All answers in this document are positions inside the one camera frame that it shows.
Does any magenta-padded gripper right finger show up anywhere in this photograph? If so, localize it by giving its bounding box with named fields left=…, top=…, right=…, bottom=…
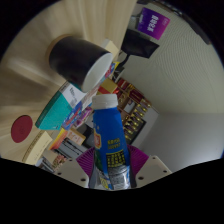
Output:
left=126, top=144, right=173, bottom=188

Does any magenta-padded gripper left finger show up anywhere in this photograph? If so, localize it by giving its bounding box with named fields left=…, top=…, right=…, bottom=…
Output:
left=54, top=146, right=98, bottom=188

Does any blue drink bottle white cap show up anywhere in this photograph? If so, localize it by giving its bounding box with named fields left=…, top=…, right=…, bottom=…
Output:
left=88, top=93, right=132, bottom=191

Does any orange red book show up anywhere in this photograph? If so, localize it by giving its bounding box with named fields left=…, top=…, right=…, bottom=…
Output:
left=49, top=128, right=69, bottom=151

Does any wooden shelf unit with trophies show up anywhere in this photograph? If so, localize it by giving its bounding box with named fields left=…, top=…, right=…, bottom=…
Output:
left=114, top=78, right=153, bottom=143

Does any pale yellow paper sheet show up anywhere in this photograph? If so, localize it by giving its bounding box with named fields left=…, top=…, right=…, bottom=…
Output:
left=21, top=130, right=54, bottom=166

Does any teal book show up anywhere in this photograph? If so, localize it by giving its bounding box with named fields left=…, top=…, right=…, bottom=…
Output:
left=34, top=90, right=73, bottom=131

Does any white booklet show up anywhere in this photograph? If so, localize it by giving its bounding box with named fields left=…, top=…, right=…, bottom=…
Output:
left=59, top=81, right=87, bottom=109

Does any flat round red coaster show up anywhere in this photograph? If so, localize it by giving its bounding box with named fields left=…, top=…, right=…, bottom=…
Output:
left=10, top=114, right=34, bottom=144

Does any yellow gift box red ribbon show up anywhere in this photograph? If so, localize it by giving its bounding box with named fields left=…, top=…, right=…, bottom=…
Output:
left=97, top=78, right=119, bottom=95

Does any black mug white inside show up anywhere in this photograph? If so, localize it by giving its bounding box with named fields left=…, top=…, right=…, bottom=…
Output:
left=48, top=34, right=114, bottom=93

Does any purple sign board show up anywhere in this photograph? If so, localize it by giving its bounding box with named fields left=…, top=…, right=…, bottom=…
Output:
left=136, top=7, right=171, bottom=41

